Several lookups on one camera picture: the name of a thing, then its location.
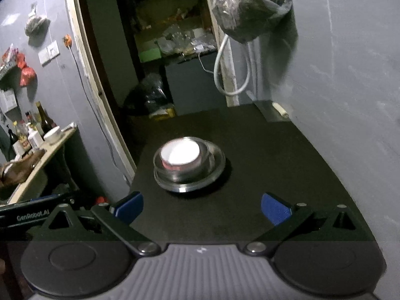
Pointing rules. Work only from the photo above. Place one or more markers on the cream door frame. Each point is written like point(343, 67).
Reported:
point(78, 37)

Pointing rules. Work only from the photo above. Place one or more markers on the small hanging wall bag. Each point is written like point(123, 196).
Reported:
point(37, 25)

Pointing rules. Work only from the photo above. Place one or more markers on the white wall switch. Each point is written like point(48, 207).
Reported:
point(49, 53)

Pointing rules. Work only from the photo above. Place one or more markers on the dark grey cabinet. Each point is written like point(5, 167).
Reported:
point(193, 84)

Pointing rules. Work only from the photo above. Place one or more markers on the brown bundle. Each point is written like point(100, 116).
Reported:
point(18, 168)

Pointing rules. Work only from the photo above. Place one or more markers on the white packet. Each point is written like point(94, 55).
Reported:
point(8, 100)

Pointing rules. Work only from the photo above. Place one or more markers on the steel bowl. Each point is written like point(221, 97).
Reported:
point(204, 162)

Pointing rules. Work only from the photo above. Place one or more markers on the green box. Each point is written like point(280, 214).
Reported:
point(150, 55)

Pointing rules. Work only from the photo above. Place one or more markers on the black plastic bag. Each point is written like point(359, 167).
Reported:
point(150, 90)

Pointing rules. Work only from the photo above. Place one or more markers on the cluster of condiment bottles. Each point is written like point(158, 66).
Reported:
point(43, 122)

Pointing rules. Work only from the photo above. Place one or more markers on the beige kitchen counter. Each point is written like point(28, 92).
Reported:
point(40, 166)

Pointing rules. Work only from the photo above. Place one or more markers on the cluttered wooden shelf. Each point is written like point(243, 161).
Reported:
point(150, 6)

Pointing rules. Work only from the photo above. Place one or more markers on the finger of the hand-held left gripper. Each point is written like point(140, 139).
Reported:
point(50, 198)

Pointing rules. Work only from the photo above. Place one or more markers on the white bowl red print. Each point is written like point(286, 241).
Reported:
point(179, 153)

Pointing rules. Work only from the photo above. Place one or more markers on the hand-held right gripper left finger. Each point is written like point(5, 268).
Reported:
point(129, 208)

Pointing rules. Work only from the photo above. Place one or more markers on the hanging clear plastic bag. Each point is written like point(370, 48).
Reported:
point(250, 9)

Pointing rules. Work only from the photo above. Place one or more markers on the red capped container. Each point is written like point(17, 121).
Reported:
point(101, 200)

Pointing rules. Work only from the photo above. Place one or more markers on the wall shelf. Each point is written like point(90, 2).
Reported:
point(6, 70)

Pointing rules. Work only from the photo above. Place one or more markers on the small white counter bowl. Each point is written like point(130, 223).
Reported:
point(52, 135)

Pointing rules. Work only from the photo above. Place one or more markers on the white spoon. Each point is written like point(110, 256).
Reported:
point(68, 127)

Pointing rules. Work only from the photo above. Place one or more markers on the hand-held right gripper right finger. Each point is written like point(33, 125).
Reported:
point(275, 208)

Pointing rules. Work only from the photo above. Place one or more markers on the yellow package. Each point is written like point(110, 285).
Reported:
point(164, 113)

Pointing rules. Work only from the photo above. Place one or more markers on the orange wall hook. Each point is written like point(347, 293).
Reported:
point(67, 40)

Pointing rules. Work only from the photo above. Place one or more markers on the red plastic bag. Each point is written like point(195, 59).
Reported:
point(28, 76)
point(21, 61)

